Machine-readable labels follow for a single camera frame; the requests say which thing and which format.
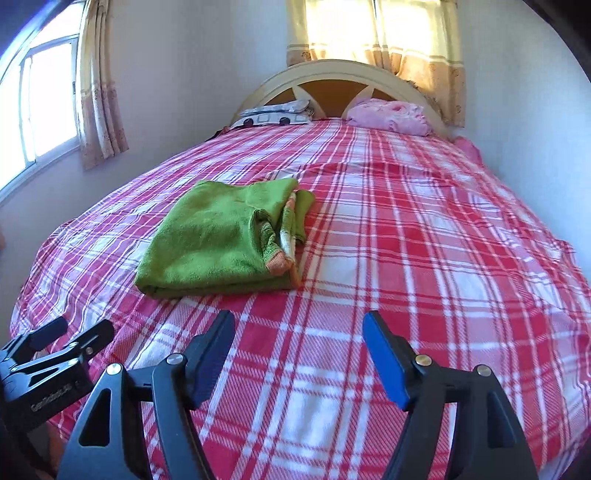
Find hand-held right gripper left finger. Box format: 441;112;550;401
58;310;236;480

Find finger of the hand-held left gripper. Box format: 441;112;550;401
18;319;116;376
13;316;69;358

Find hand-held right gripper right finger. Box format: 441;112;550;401
362;311;539;480

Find green striped knit sweater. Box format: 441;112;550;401
134;178;315;299

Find red plaid blanket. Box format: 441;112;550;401
9;117;591;480

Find white framed window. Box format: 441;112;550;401
0;0;89;205

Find pink cloth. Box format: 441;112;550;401
452;136;484;163

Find yellow patterned curtain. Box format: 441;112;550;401
374;0;467;128
76;0;130;171
286;0;385;68

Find pink pillow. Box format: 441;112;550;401
346;98;433;137

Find white patterned pillow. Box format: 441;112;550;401
231;99;315;131

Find cream wooden headboard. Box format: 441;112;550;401
231;59;450;136

